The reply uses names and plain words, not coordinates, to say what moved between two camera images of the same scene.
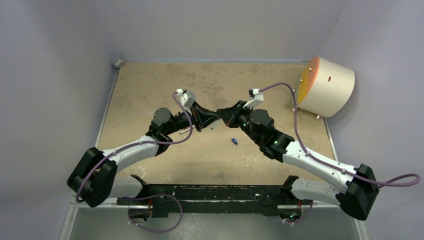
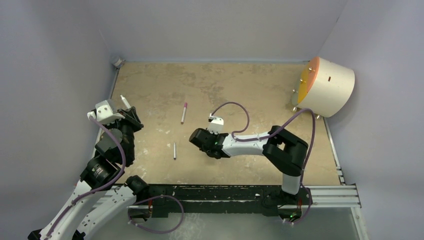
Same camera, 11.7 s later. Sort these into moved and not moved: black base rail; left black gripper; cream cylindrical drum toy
Moved: left black gripper
Not moved: black base rail; cream cylindrical drum toy
